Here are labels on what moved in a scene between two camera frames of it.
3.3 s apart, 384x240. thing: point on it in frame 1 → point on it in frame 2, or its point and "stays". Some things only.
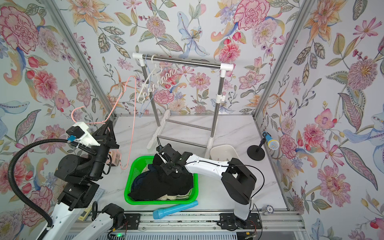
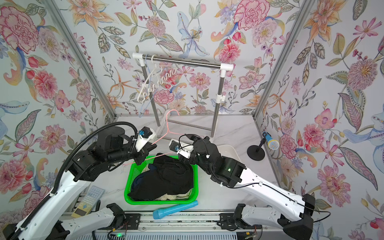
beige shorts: x=185 y=196 stays
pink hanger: x=110 y=113 → x=167 y=133
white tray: x=223 y=153 stays
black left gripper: x=107 y=142 → x=144 y=152
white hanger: x=158 y=77 stays
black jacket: x=156 y=184 stays
